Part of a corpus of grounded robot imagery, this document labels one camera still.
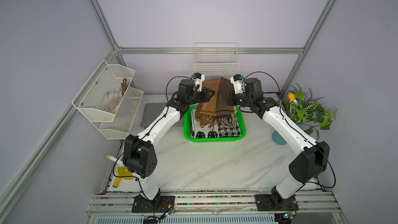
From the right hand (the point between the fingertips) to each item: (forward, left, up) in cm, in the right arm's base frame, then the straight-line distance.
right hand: (223, 98), depth 80 cm
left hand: (+1, +5, +2) cm, 6 cm away
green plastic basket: (-6, +21, -20) cm, 29 cm away
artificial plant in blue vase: (-11, -36, +4) cm, 38 cm away
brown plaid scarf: (-5, +8, -6) cm, 11 cm away
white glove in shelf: (-2, +57, +3) cm, 57 cm away
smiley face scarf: (-6, -2, -19) cm, 20 cm away
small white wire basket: (+28, +2, +6) cm, 29 cm away
